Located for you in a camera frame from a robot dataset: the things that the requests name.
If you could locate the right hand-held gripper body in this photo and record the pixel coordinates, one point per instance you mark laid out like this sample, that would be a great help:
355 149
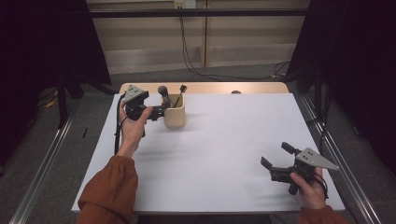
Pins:
313 158

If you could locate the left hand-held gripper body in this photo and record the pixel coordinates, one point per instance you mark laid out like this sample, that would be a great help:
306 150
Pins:
134 93

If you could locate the black powder makeup brush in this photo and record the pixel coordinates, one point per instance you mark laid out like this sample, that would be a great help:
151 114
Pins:
162 90

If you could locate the beige square cup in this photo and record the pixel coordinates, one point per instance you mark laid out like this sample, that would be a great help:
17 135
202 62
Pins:
176 119

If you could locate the thin black makeup brush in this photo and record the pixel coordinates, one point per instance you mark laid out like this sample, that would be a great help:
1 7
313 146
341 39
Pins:
183 88

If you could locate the person's right hand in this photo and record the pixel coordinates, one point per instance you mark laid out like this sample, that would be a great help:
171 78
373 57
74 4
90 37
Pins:
311 194

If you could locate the person's left hand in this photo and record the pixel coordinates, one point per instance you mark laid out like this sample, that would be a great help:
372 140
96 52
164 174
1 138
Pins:
132 133

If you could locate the black metal stand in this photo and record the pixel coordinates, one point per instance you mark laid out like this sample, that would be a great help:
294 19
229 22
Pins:
62 105
317 93

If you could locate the small black strip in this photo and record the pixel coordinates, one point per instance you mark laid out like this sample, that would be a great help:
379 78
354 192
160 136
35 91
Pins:
85 133

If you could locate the white table mat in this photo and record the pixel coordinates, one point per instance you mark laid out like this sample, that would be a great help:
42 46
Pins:
202 186

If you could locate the dark round table grommet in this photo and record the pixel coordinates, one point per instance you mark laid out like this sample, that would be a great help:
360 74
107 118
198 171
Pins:
236 92

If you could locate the black horizontal bar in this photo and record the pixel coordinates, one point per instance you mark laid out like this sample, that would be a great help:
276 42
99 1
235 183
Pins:
218 12

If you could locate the dark curtain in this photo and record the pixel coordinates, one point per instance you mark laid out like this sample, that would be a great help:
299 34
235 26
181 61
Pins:
358 62
31 62

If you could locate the aluminium rail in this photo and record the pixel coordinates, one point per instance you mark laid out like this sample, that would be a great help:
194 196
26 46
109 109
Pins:
359 202
43 168

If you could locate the white wall socket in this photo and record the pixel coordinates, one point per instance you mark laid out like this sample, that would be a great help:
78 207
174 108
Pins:
185 3

